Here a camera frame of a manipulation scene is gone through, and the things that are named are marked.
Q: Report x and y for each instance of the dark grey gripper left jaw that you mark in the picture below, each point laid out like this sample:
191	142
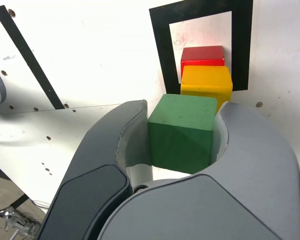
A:
97	155

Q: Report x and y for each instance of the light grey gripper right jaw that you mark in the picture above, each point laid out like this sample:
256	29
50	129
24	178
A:
215	212

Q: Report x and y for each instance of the green cube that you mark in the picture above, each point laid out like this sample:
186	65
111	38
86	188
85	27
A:
180	135

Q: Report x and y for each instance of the yellow cube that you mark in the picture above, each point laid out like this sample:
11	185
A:
205	80

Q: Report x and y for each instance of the red cube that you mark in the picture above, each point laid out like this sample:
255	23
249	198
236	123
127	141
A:
202	55

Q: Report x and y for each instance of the black tape square outline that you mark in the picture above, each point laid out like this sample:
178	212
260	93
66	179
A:
162	50

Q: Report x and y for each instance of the black tape strip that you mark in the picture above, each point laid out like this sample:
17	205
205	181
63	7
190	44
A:
27	53

